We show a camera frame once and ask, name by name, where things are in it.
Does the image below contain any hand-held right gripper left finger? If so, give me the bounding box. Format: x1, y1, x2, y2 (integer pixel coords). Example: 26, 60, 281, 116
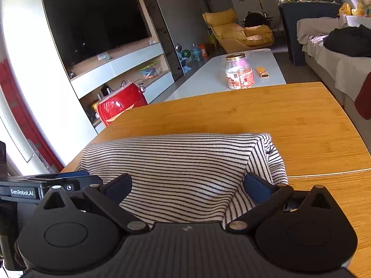
36, 173, 150, 234

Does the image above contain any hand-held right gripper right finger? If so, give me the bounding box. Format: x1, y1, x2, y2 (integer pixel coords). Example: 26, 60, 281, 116
226, 173, 339, 234

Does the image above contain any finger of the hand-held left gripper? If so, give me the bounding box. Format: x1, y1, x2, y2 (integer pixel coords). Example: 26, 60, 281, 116
35, 174, 104, 193
56, 170, 89, 179

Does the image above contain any striped shirt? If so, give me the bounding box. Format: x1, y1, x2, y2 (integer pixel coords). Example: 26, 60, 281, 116
75, 133, 289, 230

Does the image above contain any red banner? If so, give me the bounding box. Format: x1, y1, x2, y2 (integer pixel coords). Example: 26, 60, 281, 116
0, 59, 64, 172

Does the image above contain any glass jar with gold lid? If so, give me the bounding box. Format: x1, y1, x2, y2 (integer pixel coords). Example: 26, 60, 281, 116
225, 53, 255, 90

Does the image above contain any clear toy box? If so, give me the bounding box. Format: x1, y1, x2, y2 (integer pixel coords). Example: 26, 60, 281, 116
138, 61, 162, 79

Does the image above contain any white coffee table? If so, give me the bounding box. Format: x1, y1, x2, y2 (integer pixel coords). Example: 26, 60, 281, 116
164, 49, 287, 102

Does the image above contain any astronaut figure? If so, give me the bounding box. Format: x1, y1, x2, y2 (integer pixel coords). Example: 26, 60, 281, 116
175, 43, 192, 71

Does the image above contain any red fleece coat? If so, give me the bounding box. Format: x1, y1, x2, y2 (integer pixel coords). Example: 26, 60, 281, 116
354, 74, 371, 121

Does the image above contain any grey sofa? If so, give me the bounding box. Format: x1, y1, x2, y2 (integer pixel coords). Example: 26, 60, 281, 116
296, 14, 371, 120

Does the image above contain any large water bottle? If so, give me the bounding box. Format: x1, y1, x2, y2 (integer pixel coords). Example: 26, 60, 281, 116
190, 44, 204, 63

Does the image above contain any black television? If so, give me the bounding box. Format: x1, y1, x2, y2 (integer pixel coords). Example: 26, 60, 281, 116
42, 0, 153, 69

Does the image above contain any dark fish tank cabinet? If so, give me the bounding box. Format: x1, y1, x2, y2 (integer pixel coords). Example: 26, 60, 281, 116
278, 2, 343, 66

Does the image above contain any yellow armchair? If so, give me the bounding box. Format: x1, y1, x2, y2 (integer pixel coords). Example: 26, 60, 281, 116
202, 8, 275, 54

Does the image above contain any black bag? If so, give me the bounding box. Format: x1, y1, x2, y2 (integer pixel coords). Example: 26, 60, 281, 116
245, 12, 269, 28

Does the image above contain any beige sofa blanket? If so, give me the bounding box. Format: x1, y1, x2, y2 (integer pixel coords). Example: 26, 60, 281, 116
296, 17, 345, 46

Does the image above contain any black jacket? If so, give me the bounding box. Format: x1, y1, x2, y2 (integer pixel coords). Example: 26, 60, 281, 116
323, 25, 371, 58

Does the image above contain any yellow duck plush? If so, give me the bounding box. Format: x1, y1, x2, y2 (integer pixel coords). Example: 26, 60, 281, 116
352, 0, 366, 17

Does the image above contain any wall television cabinet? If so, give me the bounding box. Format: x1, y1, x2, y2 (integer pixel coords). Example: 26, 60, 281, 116
38, 0, 186, 135

